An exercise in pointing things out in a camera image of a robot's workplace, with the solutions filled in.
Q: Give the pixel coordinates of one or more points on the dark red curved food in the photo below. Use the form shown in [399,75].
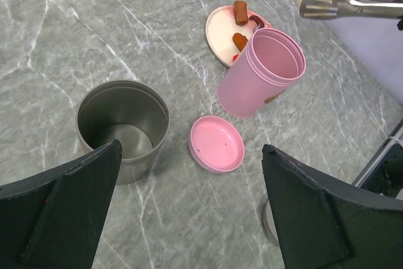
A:
[258,21]

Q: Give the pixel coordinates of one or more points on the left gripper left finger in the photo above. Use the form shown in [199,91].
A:
[55,219]

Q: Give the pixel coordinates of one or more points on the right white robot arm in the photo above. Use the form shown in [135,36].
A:
[386,178]

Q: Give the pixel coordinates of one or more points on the grey lid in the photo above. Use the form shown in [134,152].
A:
[269,224]

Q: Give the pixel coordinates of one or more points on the metal food tongs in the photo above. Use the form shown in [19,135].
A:
[332,9]

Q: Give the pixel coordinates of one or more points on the grey cylindrical container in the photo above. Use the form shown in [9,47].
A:
[132,113]

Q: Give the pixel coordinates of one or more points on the brown sausage far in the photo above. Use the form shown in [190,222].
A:
[240,12]

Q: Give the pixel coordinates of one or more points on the pink cylindrical container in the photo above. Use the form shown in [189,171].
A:
[269,64]

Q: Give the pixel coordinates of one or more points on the aluminium mounting rail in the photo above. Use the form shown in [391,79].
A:
[395,137]

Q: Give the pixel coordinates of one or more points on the pink lid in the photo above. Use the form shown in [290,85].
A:
[216,145]

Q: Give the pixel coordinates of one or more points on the pink cream plate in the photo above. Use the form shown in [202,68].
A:
[219,29]

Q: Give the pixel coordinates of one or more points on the orange sausage near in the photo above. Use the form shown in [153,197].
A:
[240,41]

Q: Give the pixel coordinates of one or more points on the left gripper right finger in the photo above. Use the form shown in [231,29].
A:
[323,222]

